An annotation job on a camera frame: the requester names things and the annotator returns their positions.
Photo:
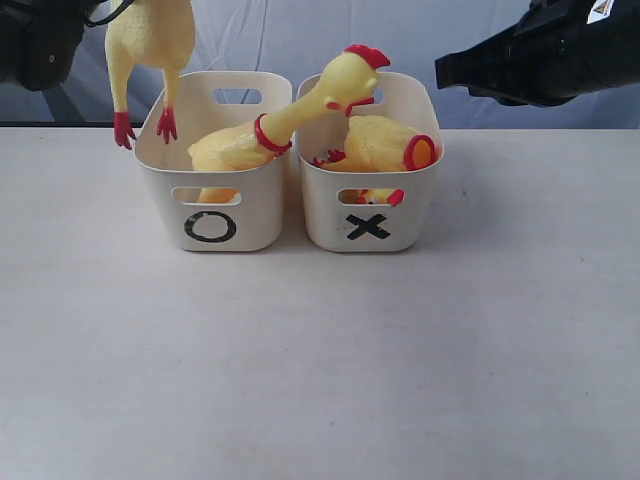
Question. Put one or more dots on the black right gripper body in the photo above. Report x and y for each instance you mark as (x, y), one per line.
(562, 49)

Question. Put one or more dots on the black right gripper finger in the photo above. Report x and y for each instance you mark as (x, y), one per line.
(488, 65)

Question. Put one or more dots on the headless rubber chicken body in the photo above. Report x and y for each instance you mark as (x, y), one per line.
(375, 144)

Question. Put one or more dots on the whole rubber chicken front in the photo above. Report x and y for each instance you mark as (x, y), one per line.
(348, 81)

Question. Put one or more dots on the whole rubber chicken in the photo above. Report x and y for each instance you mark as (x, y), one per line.
(157, 34)
(348, 81)

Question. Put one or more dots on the detached rubber chicken head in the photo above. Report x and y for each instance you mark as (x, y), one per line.
(391, 197)

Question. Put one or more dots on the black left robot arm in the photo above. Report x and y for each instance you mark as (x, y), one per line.
(39, 40)

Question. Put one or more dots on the cream bin with cross mark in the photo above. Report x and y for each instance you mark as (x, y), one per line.
(334, 222)

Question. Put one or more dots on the cream bin with circle mark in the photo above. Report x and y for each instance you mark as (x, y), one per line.
(233, 211)

